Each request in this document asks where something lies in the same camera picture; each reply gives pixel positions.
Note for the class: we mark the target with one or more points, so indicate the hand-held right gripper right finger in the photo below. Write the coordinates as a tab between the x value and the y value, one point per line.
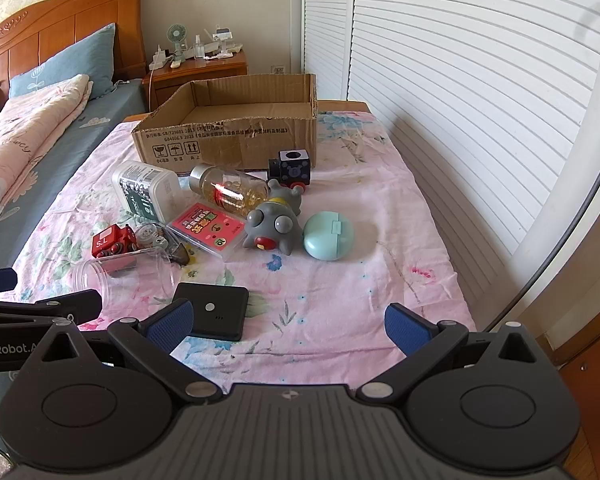
405	331

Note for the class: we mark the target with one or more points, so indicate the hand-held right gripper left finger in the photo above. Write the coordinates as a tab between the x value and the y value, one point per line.
172	324

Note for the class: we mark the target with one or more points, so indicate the black square device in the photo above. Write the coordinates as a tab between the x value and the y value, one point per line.
220	321

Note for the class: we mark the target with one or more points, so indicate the clear plastic jar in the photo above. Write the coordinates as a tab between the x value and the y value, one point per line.
130	285

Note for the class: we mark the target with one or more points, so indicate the red toy car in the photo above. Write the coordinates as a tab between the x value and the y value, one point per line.
112	240

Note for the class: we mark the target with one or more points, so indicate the teal round case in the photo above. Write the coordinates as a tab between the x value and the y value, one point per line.
327	237

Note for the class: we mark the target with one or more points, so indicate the white bottle with green label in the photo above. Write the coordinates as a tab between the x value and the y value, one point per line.
145	187

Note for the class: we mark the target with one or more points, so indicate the grey bug-eyed toy figure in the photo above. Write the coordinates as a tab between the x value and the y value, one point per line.
275	225

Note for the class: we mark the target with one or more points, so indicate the brown cardboard box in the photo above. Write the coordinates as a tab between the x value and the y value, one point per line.
230	145

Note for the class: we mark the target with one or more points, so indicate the black cube toy train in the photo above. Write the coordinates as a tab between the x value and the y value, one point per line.
292	167

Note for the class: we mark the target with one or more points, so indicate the pink floral table cloth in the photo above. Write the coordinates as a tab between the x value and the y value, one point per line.
330	300

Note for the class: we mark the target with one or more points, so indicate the pink card box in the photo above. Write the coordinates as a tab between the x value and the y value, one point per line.
205	227

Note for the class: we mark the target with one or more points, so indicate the pink quilt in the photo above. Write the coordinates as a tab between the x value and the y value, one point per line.
20	130

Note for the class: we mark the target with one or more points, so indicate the blue bed sheet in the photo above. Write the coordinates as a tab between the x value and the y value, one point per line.
107	105

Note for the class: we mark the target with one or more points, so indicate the blue pillow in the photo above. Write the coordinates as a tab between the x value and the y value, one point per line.
70	60

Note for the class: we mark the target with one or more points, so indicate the white louvered closet door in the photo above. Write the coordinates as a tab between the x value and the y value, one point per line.
330	25
480	85

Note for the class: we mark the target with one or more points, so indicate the wooden nightstand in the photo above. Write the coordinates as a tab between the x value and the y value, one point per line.
220	67

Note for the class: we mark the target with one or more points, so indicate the white power strip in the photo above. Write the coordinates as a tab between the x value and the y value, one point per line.
160	57

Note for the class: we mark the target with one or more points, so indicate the clear spray bottle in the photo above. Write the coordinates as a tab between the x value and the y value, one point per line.
199	47

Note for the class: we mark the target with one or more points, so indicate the wooden bed headboard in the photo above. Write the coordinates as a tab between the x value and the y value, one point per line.
80	15

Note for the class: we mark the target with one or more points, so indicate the small green desk fan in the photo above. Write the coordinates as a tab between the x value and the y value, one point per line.
175	35

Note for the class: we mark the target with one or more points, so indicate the white device with blue screen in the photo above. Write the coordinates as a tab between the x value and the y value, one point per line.
222	35

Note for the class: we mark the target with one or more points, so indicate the low wall outlet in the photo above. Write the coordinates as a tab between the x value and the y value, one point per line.
278	69

